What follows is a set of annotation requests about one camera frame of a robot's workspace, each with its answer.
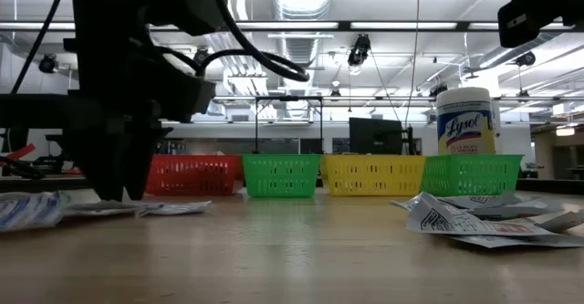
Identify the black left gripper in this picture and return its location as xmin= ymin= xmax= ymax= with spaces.
xmin=0 ymin=66 xmax=218 ymax=203

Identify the red plastic basket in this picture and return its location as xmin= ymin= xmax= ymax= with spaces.
xmin=145 ymin=153 xmax=244 ymax=197

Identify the red flat object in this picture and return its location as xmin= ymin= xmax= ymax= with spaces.
xmin=0 ymin=142 xmax=37 ymax=162

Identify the black computer monitor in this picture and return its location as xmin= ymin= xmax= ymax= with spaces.
xmin=348 ymin=116 xmax=404 ymax=156
xmin=0 ymin=128 xmax=29 ymax=155

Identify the green plastic basket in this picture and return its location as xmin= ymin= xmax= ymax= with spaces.
xmin=241 ymin=153 xmax=322 ymax=199
xmin=420 ymin=153 xmax=525 ymax=198

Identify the yellow plastic basket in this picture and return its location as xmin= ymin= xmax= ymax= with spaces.
xmin=319 ymin=153 xmax=428 ymax=197

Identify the Lysol wipes canister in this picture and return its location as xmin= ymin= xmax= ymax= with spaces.
xmin=435 ymin=86 xmax=498 ymax=156

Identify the black hanging camera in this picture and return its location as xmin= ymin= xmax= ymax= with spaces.
xmin=515 ymin=50 xmax=537 ymax=68
xmin=37 ymin=54 xmax=60 ymax=75
xmin=346 ymin=33 xmax=372 ymax=68
xmin=193 ymin=47 xmax=212 ymax=67

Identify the black background workstation frame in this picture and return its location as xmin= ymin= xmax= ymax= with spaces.
xmin=162 ymin=93 xmax=438 ymax=157

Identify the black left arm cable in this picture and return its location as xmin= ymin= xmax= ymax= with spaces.
xmin=11 ymin=0 xmax=311 ymax=96

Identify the silver ventilation duct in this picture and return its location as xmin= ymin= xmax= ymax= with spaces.
xmin=268 ymin=0 xmax=337 ymax=121

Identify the black overhead frame beam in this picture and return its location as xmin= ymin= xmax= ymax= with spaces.
xmin=0 ymin=19 xmax=584 ymax=33

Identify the thin hanging cable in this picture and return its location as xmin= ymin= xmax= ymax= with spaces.
xmin=403 ymin=0 xmax=422 ymax=130

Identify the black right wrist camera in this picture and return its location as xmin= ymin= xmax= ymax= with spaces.
xmin=496 ymin=0 xmax=567 ymax=49

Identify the black table edge rail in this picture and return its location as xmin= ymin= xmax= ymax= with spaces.
xmin=0 ymin=174 xmax=584 ymax=194

